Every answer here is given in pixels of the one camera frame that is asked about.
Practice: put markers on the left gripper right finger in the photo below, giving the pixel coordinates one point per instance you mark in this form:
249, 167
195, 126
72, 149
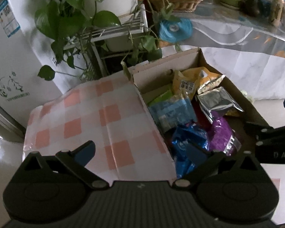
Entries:
201, 172

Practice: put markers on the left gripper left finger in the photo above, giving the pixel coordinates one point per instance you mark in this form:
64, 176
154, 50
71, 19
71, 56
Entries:
76, 160

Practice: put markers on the silver snack packet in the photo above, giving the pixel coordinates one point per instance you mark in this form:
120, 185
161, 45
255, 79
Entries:
219, 100

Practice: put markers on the yellow snack packet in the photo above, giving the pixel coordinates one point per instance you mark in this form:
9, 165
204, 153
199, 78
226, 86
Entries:
184, 85

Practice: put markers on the purple snack packet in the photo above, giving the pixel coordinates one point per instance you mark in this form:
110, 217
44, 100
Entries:
221, 137

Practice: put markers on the white patterned tablecloth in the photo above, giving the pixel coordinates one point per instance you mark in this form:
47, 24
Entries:
249, 51

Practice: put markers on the pink checkered tablecloth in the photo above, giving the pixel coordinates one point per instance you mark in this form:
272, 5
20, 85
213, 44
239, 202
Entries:
108, 112

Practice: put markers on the light blue snack packet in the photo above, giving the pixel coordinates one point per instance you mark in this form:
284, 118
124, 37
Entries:
168, 114

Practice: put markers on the green snack packet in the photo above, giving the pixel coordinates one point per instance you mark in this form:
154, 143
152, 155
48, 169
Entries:
164, 96

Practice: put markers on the orange striped snack packet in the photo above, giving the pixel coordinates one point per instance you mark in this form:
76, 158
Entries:
204, 79

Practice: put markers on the white refrigerator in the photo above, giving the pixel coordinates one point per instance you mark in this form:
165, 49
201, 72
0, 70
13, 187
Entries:
29, 75

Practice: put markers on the cardboard box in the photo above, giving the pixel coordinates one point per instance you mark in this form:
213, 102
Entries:
195, 109

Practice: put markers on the white metal plant stand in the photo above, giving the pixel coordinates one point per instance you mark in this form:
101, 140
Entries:
136, 24

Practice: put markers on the blue ribbon roll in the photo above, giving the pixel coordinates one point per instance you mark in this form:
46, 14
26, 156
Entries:
173, 32

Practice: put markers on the large pothos plant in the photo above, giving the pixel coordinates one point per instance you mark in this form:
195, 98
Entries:
61, 20

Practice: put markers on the wicker basket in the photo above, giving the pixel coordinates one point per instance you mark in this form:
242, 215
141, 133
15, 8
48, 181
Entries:
178, 5

